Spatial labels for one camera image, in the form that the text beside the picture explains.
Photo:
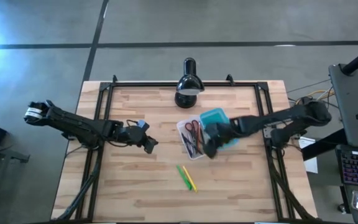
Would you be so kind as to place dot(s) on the red and black scissors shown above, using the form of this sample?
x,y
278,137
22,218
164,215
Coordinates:
x,y
194,135

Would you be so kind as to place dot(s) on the green marker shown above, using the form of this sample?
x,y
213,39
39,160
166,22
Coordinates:
x,y
183,177

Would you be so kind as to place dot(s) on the grey side desk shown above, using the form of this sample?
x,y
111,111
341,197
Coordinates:
x,y
350,109

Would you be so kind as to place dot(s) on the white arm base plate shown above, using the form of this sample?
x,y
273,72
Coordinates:
x,y
270,132

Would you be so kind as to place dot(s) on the long black pen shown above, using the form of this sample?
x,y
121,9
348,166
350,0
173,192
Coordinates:
x,y
187,143

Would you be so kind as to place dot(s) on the blue plastic box lid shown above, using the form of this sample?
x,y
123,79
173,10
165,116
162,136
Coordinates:
x,y
213,116

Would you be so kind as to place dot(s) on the black metal table frame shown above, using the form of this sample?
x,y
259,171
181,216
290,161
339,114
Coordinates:
x,y
182,84

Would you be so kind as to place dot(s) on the black marker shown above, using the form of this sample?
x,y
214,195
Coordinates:
x,y
194,148

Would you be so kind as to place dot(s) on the clear plastic supply box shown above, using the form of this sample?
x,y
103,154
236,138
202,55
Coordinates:
x,y
180,128

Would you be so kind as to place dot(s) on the black floor stand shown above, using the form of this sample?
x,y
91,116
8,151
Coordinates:
x,y
11,154

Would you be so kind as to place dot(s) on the black desk lamp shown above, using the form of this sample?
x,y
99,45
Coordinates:
x,y
189,84

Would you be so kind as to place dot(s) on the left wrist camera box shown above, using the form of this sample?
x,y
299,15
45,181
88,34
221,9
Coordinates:
x,y
143,124

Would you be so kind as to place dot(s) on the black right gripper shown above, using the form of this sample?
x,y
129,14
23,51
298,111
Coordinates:
x,y
221,132

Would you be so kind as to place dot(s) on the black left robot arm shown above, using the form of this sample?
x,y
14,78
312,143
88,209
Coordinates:
x,y
73,124

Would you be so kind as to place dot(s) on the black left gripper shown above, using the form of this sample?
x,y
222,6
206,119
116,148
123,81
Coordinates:
x,y
130,133

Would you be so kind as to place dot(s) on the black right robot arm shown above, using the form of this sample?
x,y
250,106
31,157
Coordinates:
x,y
275,119

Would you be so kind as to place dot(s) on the yellow marker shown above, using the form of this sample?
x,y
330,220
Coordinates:
x,y
190,179

